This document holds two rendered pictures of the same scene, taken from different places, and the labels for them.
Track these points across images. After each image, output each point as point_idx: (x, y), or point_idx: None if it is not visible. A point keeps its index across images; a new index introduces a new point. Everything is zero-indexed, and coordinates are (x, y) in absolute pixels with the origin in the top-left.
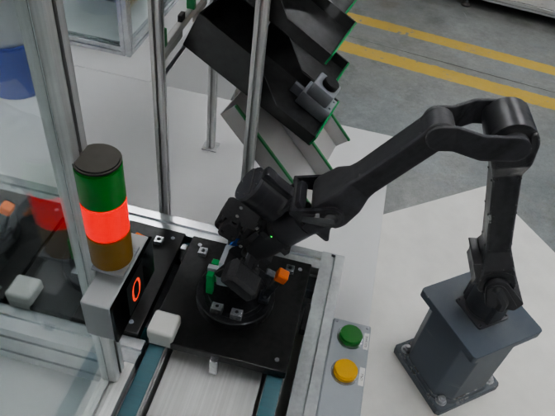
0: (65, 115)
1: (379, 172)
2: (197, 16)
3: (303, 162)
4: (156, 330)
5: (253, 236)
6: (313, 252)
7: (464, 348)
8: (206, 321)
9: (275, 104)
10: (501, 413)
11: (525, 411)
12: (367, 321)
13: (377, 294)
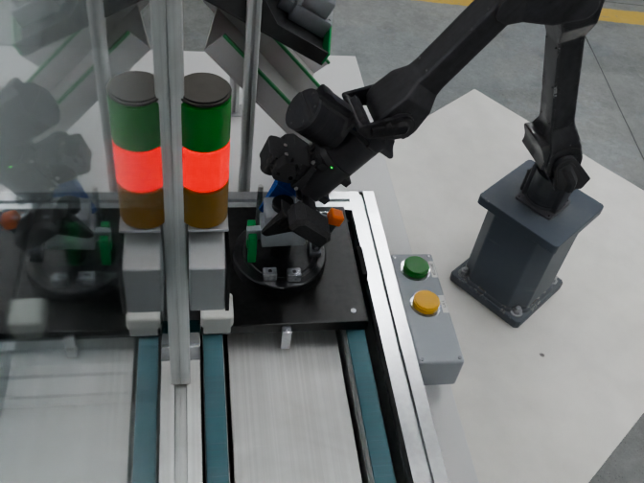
0: (182, 37)
1: (448, 61)
2: None
3: (295, 95)
4: (213, 314)
5: (310, 172)
6: (337, 194)
7: (541, 241)
8: (259, 293)
9: (276, 23)
10: (574, 309)
11: (594, 300)
12: None
13: (410, 227)
